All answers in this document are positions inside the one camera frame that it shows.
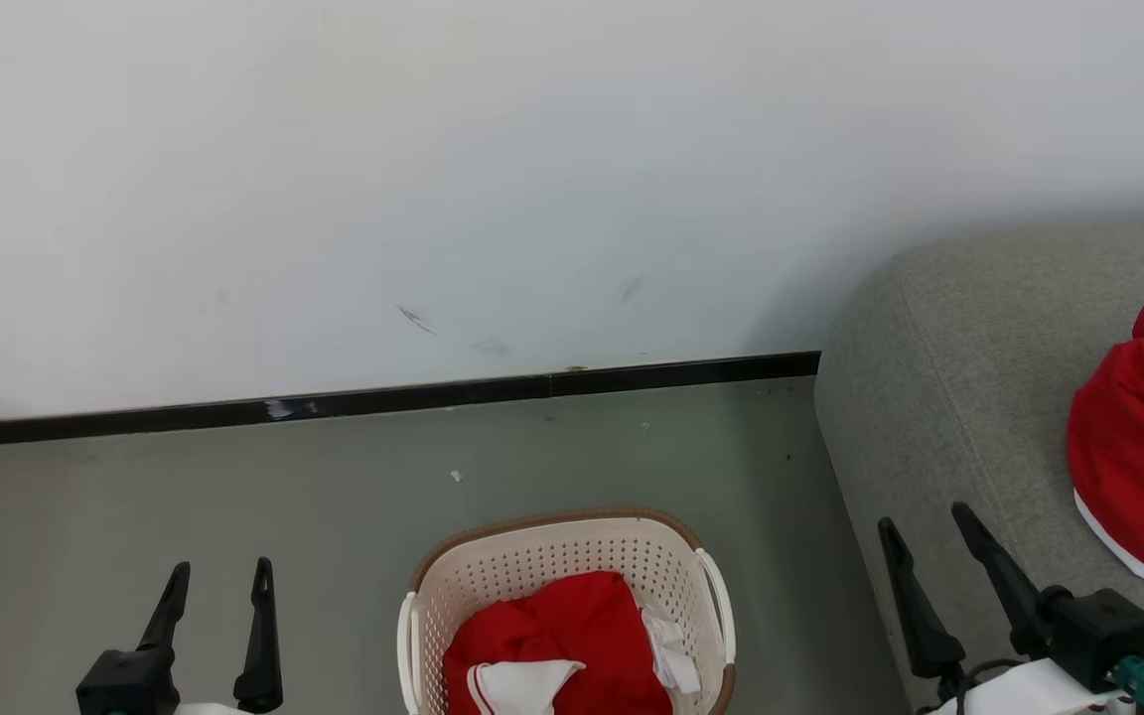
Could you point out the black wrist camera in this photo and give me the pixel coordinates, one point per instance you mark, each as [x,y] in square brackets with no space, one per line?
[125,683]
[1098,631]

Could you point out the red and white garment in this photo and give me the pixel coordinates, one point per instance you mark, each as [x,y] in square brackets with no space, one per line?
[552,626]

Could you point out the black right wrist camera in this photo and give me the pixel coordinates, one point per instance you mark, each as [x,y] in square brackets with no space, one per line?
[1098,631]

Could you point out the cream perforated laundry basket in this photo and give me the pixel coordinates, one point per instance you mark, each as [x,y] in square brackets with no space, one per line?
[493,566]

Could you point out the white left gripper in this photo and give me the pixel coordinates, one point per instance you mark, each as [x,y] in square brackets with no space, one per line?
[214,710]

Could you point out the grey fabric sofa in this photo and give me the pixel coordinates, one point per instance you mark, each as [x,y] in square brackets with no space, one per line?
[959,397]

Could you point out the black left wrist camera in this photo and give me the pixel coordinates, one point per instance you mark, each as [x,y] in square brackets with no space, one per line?
[125,683]

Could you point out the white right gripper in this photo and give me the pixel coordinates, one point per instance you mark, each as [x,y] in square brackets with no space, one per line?
[1029,690]

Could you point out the black wall baseboard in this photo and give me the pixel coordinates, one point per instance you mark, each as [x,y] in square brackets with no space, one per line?
[383,397]

